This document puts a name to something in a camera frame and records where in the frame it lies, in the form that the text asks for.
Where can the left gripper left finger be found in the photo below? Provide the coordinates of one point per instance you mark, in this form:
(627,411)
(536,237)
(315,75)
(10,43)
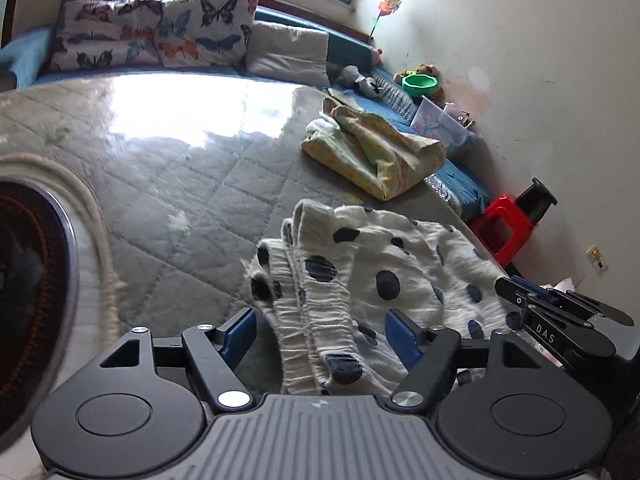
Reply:
(212,355)

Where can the beige cushion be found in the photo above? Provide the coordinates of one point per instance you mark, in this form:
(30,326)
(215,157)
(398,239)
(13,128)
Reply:
(288,53)

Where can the red plastic stool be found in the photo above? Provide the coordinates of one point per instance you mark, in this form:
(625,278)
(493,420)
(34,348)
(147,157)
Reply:
(503,228)

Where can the blue sofa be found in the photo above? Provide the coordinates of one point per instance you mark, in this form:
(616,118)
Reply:
(348,63)

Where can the colourful pinwheel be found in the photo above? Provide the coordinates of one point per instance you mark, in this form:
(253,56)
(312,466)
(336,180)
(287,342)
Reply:
(385,8)

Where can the round black induction cooktop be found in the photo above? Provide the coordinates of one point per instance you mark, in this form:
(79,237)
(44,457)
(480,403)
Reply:
(39,291)

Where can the green plastic bowl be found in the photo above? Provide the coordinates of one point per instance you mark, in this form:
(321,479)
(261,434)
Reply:
(417,85)

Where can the yellow folded cloth bag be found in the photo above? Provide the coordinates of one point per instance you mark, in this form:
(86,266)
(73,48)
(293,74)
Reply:
(369,151)

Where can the white dotted garment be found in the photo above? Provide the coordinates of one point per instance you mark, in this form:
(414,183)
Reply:
(327,281)

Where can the clear plastic storage box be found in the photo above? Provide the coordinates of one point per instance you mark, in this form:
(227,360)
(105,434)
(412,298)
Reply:
(433,122)

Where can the butterfly print cushion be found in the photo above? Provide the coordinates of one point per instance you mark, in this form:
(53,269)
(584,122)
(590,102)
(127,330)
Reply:
(101,34)

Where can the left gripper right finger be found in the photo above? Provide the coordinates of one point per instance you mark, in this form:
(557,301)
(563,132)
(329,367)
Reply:
(428,355)

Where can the grey plush toy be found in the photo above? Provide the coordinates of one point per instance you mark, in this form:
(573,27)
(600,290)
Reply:
(350,77)

